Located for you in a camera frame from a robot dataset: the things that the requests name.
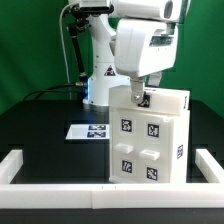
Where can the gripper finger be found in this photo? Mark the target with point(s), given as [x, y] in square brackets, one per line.
[137, 89]
[154, 79]

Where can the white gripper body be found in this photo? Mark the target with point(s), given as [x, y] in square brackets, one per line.
[143, 47]

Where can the white cabinet body box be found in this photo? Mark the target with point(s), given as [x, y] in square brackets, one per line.
[177, 131]

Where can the white cabinet top block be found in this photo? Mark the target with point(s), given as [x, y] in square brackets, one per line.
[157, 100]

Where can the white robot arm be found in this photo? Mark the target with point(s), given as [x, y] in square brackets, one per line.
[101, 18]

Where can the white U-shaped fence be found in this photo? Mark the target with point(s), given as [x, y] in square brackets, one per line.
[101, 196]

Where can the white flat base plate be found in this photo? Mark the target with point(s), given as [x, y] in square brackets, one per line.
[88, 132]

